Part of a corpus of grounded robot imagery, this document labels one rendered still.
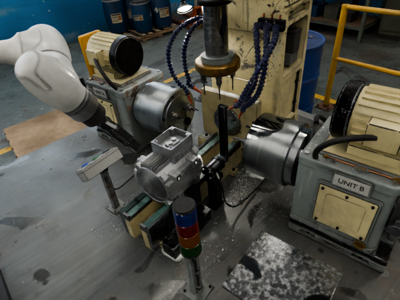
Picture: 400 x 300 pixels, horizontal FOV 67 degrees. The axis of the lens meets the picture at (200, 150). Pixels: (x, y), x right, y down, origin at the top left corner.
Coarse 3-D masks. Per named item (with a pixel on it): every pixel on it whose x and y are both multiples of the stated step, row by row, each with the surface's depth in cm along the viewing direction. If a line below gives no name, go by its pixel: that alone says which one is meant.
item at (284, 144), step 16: (256, 128) 112; (272, 128) 110; (288, 128) 108; (304, 128) 110; (256, 144) 111; (272, 144) 107; (288, 144) 105; (304, 144) 108; (256, 160) 112; (272, 160) 108; (288, 160) 105; (272, 176) 112; (288, 176) 108
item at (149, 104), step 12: (156, 84) 145; (168, 84) 146; (144, 96) 142; (156, 96) 139; (168, 96) 136; (180, 96) 142; (192, 96) 150; (144, 108) 141; (156, 108) 137; (168, 108) 138; (180, 108) 145; (144, 120) 144; (156, 120) 138; (168, 120) 140; (180, 120) 148; (156, 132) 147
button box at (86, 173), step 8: (112, 152) 120; (120, 152) 122; (96, 160) 115; (104, 160) 117; (112, 160) 119; (80, 168) 116; (88, 168) 113; (96, 168) 115; (104, 168) 117; (80, 176) 116; (88, 176) 113
